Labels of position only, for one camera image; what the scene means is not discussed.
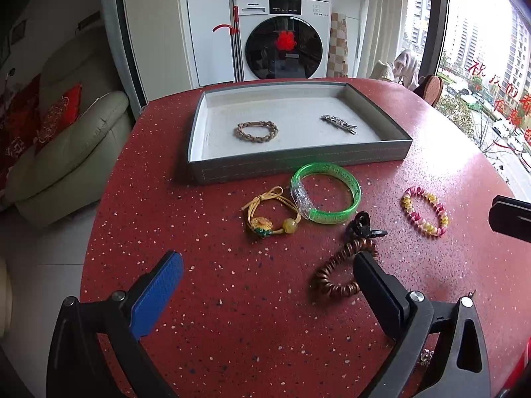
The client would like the pink yellow beaded bracelet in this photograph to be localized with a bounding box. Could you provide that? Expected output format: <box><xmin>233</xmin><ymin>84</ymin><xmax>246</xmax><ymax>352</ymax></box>
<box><xmin>400</xmin><ymin>185</ymin><xmax>450</xmax><ymax>239</ymax></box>

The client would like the brown spiral hair tie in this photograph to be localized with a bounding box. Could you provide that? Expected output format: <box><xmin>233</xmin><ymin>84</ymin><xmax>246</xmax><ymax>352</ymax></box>
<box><xmin>315</xmin><ymin>237</ymin><xmax>380</xmax><ymax>299</ymax></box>

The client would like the yellow cord charm bracelet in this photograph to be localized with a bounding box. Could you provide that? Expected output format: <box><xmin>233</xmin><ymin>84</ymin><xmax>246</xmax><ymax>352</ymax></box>
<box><xmin>241</xmin><ymin>185</ymin><xmax>303</xmax><ymax>240</ymax></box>

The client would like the green translucent bangle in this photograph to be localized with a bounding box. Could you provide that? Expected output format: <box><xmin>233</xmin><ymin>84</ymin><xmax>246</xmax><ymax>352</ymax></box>
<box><xmin>290</xmin><ymin>163</ymin><xmax>362</xmax><ymax>226</ymax></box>

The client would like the black claw hair clip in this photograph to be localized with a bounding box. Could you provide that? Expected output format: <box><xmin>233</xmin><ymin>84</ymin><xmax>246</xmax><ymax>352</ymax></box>
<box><xmin>345</xmin><ymin>211</ymin><xmax>388</xmax><ymax>240</ymax></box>

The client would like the grey jewelry tray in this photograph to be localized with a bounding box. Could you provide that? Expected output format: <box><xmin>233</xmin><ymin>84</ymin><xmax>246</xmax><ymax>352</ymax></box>
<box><xmin>187</xmin><ymin>81</ymin><xmax>412</xmax><ymax>183</ymax></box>

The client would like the brown round chair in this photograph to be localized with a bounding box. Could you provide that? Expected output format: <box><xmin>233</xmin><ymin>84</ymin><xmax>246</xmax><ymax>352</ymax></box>
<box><xmin>414</xmin><ymin>75</ymin><xmax>444</xmax><ymax>107</ymax></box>

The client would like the beige sofa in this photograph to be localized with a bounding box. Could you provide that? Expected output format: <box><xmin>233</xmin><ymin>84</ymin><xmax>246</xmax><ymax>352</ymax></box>
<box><xmin>5</xmin><ymin>27</ymin><xmax>132</xmax><ymax>228</ymax></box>

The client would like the red embroidered cushion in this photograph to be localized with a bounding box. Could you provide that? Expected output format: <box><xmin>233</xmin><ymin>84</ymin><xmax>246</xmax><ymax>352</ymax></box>
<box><xmin>35</xmin><ymin>83</ymin><xmax>82</xmax><ymax>154</ymax></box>

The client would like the checkered hanging cloth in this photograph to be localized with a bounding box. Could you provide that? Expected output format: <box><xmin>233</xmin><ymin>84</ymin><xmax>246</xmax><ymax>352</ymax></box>
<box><xmin>327</xmin><ymin>12</ymin><xmax>348</xmax><ymax>78</ymax></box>

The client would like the white washing machine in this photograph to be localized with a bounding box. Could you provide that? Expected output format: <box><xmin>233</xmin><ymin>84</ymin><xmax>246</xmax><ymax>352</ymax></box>
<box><xmin>234</xmin><ymin>0</ymin><xmax>331</xmax><ymax>81</ymax></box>

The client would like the white cabinet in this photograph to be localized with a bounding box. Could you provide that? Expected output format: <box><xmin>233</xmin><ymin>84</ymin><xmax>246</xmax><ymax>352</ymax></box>
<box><xmin>179</xmin><ymin>0</ymin><xmax>235</xmax><ymax>87</ymax></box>

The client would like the braided brown rope bracelet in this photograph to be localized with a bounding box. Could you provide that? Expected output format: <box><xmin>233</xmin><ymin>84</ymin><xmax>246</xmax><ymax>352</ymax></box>
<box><xmin>234</xmin><ymin>120</ymin><xmax>279</xmax><ymax>144</ymax></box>

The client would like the red handled mop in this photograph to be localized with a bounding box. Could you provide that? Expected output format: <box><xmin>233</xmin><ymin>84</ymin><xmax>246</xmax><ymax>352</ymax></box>
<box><xmin>212</xmin><ymin>5</ymin><xmax>244</xmax><ymax>83</ymax></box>

